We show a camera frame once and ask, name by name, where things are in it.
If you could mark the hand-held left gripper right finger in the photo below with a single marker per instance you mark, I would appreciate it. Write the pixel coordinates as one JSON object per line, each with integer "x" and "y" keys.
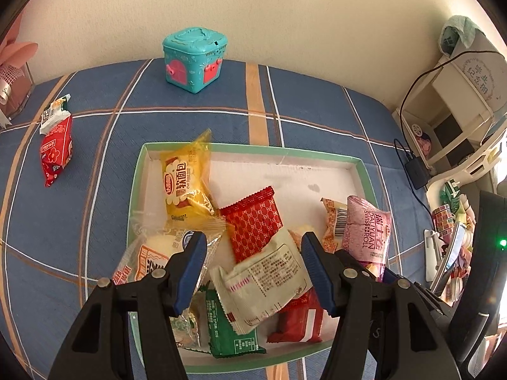
{"x": 317, "y": 273}

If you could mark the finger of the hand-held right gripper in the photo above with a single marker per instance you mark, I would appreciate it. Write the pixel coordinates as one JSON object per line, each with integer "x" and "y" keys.
{"x": 429, "y": 300}

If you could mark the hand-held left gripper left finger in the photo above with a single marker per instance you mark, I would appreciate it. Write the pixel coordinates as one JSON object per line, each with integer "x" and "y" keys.
{"x": 194, "y": 269}

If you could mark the cream white snack packet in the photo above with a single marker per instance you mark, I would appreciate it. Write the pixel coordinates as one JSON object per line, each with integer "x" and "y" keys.
{"x": 265, "y": 281}

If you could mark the pink cake roll packet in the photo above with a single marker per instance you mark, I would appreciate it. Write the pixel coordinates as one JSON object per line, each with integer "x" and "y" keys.
{"x": 366, "y": 229}

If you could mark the red patterned snack packet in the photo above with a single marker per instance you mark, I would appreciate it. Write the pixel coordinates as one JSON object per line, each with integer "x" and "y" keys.
{"x": 253, "y": 225}

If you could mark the yellow bread packet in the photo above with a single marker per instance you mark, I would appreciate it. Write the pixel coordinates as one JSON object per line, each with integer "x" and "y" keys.
{"x": 184, "y": 182}

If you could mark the green-rimmed white tray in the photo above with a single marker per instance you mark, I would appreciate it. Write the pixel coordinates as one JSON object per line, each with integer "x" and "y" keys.
{"x": 293, "y": 174}

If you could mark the clear bun packet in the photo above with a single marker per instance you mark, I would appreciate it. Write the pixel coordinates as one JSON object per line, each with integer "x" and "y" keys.
{"x": 150, "y": 253}

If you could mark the white stand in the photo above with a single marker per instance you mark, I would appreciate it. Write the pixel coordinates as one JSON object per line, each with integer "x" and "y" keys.
{"x": 431, "y": 253}

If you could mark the orange striped snack packet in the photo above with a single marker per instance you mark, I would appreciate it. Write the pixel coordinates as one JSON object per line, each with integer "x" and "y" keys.
{"x": 332, "y": 225}

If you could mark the plain red snack packet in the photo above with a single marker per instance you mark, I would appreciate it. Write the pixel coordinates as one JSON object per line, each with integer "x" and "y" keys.
{"x": 295, "y": 322}

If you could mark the small clear snack packet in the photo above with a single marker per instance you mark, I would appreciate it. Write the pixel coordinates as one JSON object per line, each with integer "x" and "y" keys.
{"x": 186, "y": 326}

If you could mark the pile of colourful stationery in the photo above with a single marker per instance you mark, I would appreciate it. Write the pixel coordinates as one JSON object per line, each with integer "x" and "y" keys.
{"x": 445, "y": 213}

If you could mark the green snack packet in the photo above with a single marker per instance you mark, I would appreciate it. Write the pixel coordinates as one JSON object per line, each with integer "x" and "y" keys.
{"x": 229, "y": 332}

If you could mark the black power adapter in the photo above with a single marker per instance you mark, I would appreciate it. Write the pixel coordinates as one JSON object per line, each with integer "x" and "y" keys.
{"x": 418, "y": 172}

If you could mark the pink round ornament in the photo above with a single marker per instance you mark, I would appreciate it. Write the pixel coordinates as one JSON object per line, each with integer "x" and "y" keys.
{"x": 422, "y": 138}

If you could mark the blue plaid bed sheet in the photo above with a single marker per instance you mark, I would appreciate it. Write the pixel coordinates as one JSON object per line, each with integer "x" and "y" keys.
{"x": 317, "y": 118}

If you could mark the red flower print packet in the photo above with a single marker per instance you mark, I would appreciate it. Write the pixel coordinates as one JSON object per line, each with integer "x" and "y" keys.
{"x": 57, "y": 150}

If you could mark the cream shelf unit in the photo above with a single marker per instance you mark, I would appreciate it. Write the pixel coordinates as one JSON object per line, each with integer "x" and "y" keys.
{"x": 467, "y": 87}

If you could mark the teal toy box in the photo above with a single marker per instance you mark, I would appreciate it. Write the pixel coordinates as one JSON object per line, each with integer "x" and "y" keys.
{"x": 194, "y": 63}

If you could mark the small white green packet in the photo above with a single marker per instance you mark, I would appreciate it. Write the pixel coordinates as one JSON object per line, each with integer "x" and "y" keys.
{"x": 51, "y": 114}

